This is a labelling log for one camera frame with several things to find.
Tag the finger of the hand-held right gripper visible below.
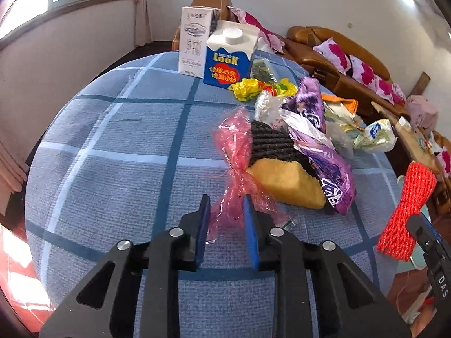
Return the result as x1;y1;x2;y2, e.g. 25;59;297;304
406;214;444;265

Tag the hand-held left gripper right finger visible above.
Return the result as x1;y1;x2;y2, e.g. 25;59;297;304
242;195;411;338

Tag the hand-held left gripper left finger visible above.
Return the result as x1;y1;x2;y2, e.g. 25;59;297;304
39;194;211;338

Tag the red foam net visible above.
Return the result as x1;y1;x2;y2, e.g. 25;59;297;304
375;161;437;262

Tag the pink cellophane wrapper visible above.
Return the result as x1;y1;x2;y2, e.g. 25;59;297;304
206;107;297;243

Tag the white clear plastic wrapper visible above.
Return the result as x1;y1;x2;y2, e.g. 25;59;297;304
254;91;293;131

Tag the person's right forearm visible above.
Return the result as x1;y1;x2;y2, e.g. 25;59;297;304
410;299;445;338

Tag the pink floral pillow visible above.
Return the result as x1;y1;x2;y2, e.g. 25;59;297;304
373;77;406;104
347;54;384;85
435;148;451;177
313;37;353;74
227;6;285;54

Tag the wooden coffee table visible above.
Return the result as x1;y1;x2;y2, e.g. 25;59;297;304
371;101;451;219

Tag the yellow and black sponge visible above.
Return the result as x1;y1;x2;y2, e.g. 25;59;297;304
248;120;333;215

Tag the brown leather armchair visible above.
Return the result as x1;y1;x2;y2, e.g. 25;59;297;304
430;130;451;180

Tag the purple snack wrapper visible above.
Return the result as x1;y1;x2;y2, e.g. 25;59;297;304
287;127;356;216
282;77;328;132

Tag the cream snack packet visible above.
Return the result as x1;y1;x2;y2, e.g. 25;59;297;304
352;119;398;154

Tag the blue plaid tablecloth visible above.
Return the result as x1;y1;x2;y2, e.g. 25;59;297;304
25;51;404;338

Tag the pink cloth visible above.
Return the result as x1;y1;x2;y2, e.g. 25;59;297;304
403;95;438;129

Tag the crumpled clear plastic wrapper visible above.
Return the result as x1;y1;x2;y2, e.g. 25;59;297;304
322;107;363;155

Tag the yellow candy wrapper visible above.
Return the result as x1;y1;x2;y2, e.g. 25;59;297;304
231;77;298;102

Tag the orange snack packet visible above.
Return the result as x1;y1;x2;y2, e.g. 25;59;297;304
320;92;359;113

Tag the wooden board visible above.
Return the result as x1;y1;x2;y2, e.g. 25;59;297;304
410;71;431;95

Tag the blue carton with white cap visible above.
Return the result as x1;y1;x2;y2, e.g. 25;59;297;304
203;20;260;90

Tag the white milk carton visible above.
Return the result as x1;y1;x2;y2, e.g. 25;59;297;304
178;6;221;79

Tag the brown leather long sofa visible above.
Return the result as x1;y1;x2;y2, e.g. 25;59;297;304
285;26;409;122

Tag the pale pink curtain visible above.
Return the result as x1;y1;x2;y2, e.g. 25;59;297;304
135;0;154;46
0;137;30;215

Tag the brown leather chaise sofa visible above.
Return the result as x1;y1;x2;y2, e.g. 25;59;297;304
172;0;287;59

